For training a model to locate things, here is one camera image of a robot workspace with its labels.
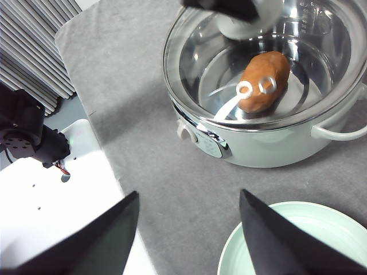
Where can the glass steamer lid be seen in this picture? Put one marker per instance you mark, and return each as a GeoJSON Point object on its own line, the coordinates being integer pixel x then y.
{"type": "Point", "coordinates": [312, 63]}

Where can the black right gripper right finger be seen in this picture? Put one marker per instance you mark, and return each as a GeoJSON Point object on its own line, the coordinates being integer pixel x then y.
{"type": "Point", "coordinates": [280, 247]}

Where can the grey ribbed panel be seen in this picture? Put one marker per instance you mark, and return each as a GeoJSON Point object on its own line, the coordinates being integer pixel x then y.
{"type": "Point", "coordinates": [30, 60]}

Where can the white robot base platform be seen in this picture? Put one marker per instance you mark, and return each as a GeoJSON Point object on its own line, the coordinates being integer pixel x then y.
{"type": "Point", "coordinates": [39, 202]}

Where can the brown potato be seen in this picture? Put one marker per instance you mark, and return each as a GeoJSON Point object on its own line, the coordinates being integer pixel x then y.
{"type": "Point", "coordinates": [263, 81]}

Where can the green electric steamer pot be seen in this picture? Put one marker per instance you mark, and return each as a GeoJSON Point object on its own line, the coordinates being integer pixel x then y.
{"type": "Point", "coordinates": [261, 147]}

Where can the green plate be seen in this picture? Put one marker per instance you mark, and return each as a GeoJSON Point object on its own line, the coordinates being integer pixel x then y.
{"type": "Point", "coordinates": [340, 229]}

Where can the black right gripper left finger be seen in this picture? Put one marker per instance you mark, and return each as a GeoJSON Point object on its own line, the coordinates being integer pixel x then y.
{"type": "Point", "coordinates": [99, 247]}

